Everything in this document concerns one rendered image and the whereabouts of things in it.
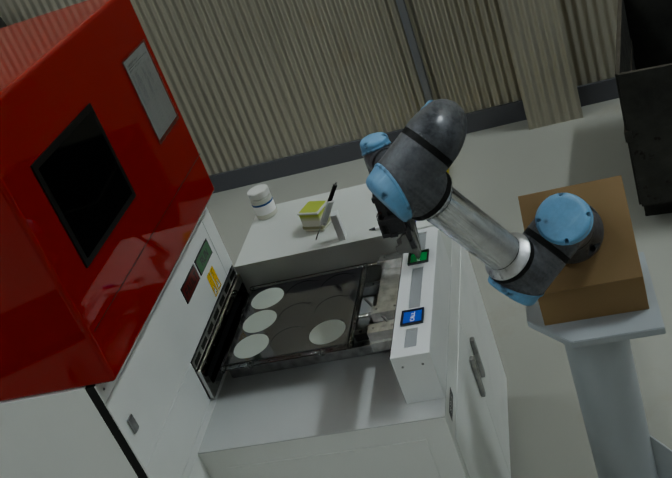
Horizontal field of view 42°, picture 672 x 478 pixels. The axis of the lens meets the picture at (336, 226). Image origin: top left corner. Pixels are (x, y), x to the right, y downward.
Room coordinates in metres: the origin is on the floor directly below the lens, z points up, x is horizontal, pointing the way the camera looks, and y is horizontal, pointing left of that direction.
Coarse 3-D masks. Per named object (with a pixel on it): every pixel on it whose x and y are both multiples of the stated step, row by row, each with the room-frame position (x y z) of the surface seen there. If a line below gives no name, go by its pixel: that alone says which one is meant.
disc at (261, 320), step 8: (256, 312) 2.12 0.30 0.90; (264, 312) 2.10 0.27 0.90; (272, 312) 2.09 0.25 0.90; (248, 320) 2.09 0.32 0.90; (256, 320) 2.08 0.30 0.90; (264, 320) 2.06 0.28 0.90; (272, 320) 2.05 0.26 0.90; (248, 328) 2.05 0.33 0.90; (256, 328) 2.04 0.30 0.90; (264, 328) 2.02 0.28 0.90
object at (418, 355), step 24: (432, 240) 2.04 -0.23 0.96; (432, 264) 1.93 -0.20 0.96; (408, 288) 1.86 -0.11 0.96; (432, 288) 1.82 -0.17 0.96; (432, 312) 1.73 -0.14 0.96; (408, 336) 1.67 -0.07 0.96; (432, 336) 1.65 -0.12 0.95; (408, 360) 1.60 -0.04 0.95; (432, 360) 1.59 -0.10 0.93; (408, 384) 1.61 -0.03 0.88; (432, 384) 1.59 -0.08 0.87
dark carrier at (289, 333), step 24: (264, 288) 2.23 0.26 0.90; (288, 288) 2.18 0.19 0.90; (312, 288) 2.13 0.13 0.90; (336, 288) 2.09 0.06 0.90; (288, 312) 2.06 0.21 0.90; (312, 312) 2.01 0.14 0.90; (336, 312) 1.97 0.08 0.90; (240, 336) 2.03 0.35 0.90; (288, 336) 1.94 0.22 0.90; (240, 360) 1.92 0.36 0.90
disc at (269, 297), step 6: (270, 288) 2.22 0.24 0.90; (276, 288) 2.21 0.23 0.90; (258, 294) 2.21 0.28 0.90; (264, 294) 2.20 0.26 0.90; (270, 294) 2.19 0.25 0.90; (276, 294) 2.17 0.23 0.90; (282, 294) 2.16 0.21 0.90; (252, 300) 2.19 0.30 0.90; (258, 300) 2.18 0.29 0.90; (264, 300) 2.17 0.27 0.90; (270, 300) 2.15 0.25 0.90; (276, 300) 2.14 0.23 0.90; (252, 306) 2.16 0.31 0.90; (258, 306) 2.15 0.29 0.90; (264, 306) 2.13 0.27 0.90; (270, 306) 2.12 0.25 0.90
